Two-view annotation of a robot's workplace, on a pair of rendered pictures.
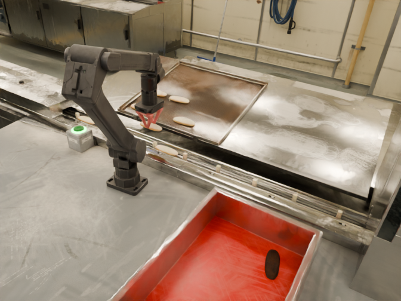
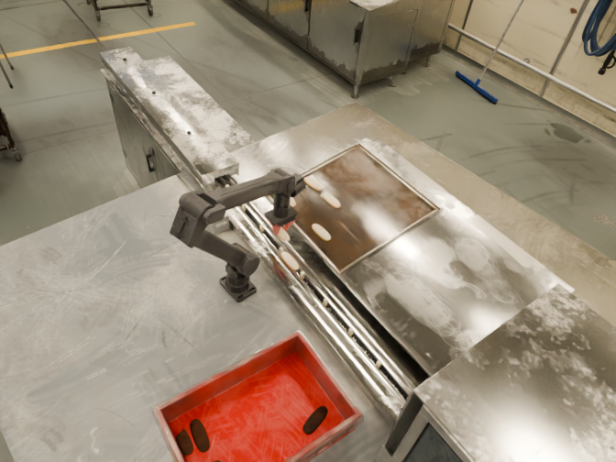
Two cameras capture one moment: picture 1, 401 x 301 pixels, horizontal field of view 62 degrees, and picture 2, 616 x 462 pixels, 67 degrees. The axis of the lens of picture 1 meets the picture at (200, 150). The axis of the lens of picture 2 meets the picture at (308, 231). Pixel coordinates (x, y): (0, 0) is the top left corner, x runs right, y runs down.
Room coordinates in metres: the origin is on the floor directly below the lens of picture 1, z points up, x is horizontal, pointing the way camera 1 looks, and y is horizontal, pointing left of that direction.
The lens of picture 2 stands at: (0.03, -0.34, 2.17)
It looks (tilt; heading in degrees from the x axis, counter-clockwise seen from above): 45 degrees down; 21
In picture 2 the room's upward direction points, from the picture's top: 7 degrees clockwise
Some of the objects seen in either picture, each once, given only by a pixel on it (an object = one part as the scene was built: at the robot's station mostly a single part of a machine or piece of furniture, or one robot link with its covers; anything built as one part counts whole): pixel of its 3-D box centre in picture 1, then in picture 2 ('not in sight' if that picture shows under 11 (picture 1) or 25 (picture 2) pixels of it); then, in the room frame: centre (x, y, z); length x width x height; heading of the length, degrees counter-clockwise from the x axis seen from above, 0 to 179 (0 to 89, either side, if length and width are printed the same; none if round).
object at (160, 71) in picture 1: (151, 68); (289, 182); (1.16, 0.19, 1.14); 0.11 x 0.09 x 0.12; 168
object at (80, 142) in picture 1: (81, 141); (217, 223); (1.12, 0.47, 0.84); 0.08 x 0.08 x 0.11; 62
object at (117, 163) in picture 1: (126, 151); (240, 261); (0.92, 0.24, 0.94); 0.09 x 0.05 x 0.10; 168
